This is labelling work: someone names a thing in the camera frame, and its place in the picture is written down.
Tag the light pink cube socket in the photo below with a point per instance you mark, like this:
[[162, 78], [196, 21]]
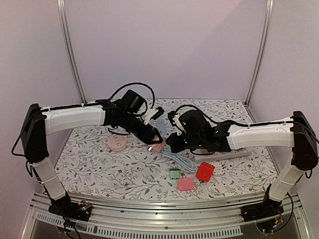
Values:
[[158, 147]]

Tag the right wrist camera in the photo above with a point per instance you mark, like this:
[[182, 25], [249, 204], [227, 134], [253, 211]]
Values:
[[173, 117]]

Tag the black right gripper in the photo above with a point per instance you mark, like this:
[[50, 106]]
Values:
[[180, 140]]

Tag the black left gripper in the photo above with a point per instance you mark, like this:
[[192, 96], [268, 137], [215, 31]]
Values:
[[147, 137]]

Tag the aluminium corner post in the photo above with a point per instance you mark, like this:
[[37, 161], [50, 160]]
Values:
[[261, 51], [69, 49]]

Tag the left aluminium corner post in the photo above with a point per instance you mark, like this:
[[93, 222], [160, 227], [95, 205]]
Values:
[[69, 49]]

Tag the pink plug adapter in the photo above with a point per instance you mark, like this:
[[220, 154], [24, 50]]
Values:
[[185, 184]]

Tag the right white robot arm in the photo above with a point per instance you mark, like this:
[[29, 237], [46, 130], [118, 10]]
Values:
[[292, 141]]

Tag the floral patterned table mat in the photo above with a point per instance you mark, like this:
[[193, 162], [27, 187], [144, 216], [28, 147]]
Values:
[[87, 166]]

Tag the green plug adapter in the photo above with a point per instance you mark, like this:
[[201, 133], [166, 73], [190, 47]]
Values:
[[174, 174]]

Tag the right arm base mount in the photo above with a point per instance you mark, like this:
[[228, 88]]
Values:
[[268, 214]]

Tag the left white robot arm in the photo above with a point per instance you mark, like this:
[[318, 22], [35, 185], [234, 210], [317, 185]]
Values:
[[41, 122]]

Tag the right aluminium corner post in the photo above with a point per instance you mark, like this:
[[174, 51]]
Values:
[[261, 51]]

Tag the aluminium front rail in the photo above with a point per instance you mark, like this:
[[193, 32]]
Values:
[[140, 219]]

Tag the red cube socket adapter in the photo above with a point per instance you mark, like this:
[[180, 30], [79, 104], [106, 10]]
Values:
[[205, 172]]

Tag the light blue power strip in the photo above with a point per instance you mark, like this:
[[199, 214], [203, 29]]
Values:
[[161, 127]]

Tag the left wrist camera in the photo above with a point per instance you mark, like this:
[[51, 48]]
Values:
[[152, 114]]

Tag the white power strip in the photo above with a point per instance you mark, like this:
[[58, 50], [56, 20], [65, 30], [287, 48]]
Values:
[[201, 157]]

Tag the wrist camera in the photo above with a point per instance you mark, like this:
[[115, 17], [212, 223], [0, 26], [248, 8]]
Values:
[[152, 114], [173, 117]]

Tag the round pink power socket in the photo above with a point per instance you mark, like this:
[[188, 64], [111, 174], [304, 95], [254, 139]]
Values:
[[117, 143]]

